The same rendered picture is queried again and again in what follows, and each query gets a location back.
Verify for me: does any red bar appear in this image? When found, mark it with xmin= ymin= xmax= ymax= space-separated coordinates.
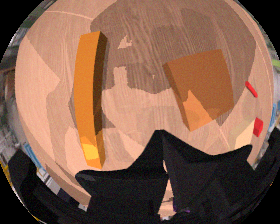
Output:
xmin=245 ymin=81 xmax=258 ymax=97

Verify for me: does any red square block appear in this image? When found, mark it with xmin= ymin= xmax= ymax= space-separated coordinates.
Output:
xmin=253 ymin=117 xmax=264 ymax=137

